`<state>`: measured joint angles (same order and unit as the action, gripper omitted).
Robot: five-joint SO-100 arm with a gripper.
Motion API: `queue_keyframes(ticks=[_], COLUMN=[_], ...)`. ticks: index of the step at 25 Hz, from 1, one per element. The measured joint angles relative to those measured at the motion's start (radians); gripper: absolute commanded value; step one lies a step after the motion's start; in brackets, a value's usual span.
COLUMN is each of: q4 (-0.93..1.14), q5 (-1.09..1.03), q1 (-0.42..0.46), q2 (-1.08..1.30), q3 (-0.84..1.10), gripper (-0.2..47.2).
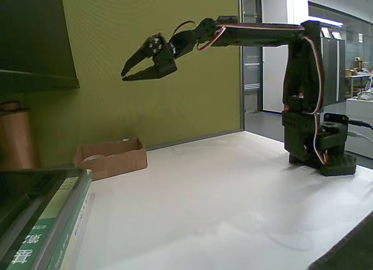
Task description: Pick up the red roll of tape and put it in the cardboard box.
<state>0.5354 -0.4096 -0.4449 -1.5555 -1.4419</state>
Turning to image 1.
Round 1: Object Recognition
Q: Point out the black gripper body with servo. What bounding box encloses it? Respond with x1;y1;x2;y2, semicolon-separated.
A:
151;36;178;78

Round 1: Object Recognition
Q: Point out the shallow cardboard box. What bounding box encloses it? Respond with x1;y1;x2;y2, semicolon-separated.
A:
73;138;148;181

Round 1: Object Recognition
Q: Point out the olive green partition panel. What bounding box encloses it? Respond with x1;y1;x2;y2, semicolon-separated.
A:
61;0;244;151

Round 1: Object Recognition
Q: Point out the grey framed glass door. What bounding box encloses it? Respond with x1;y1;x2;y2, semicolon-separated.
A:
238;0;265;130

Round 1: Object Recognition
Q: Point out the dark green shelf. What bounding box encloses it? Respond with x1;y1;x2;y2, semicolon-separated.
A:
0;0;80;92

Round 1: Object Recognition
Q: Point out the copper brown cylinder bottle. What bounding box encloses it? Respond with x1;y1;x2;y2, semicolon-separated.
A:
0;102;41;170

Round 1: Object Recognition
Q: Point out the black storage cabinet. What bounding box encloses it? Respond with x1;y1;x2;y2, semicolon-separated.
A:
320;36;346;106

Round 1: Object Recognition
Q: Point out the white ceiling light strip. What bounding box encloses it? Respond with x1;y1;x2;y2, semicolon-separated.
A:
308;15;344;28

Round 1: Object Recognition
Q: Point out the green cover Chinese title book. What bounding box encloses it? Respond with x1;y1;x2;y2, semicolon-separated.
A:
5;175;88;270

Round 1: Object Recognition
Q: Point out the distant cluttered white desk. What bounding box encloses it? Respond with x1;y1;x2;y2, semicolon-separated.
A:
345;67;373;92

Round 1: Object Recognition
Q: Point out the green white spine book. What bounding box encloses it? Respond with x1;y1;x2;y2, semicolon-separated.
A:
46;168;97;270

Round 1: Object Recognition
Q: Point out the red black gripper servo wire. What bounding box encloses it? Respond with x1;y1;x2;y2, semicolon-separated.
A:
173;19;195;37

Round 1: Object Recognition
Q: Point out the black power cable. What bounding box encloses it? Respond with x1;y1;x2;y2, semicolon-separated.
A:
348;119;373;129

